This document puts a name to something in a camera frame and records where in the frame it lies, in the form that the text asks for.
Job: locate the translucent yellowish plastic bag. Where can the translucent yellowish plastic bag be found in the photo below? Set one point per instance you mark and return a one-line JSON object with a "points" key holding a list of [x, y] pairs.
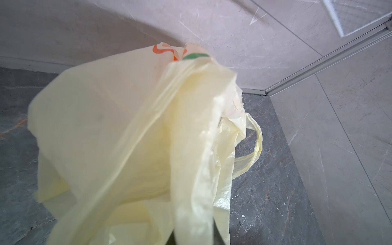
{"points": [[141, 148]]}

